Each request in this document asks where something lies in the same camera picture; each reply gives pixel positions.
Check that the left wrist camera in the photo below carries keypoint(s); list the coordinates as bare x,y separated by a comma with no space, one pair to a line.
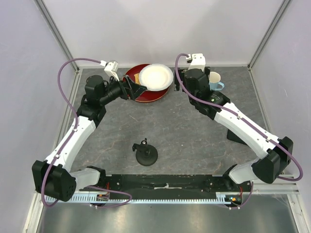
111,70

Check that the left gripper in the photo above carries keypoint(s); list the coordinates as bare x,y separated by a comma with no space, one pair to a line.
137,90

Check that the black phone stand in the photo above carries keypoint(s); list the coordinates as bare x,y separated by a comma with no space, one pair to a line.
146,154

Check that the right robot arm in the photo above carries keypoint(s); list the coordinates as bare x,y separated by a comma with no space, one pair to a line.
273,153

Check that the white paper plate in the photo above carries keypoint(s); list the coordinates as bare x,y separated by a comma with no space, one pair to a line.
156,77

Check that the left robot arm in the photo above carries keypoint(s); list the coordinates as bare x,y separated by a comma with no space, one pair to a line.
53,176

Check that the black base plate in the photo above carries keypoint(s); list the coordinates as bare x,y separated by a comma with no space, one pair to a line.
172,187

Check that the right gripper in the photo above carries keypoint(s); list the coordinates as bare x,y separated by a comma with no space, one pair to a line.
181,74

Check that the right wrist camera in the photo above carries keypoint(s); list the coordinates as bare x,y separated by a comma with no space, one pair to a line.
196,61

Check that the red round tray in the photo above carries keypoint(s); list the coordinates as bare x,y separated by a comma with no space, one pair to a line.
147,96

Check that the light blue mug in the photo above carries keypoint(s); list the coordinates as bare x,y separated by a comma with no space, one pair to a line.
215,81

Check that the grey cable duct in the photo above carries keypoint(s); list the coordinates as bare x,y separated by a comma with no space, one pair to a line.
102,197

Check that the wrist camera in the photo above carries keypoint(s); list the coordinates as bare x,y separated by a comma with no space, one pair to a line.
111,70
196,61

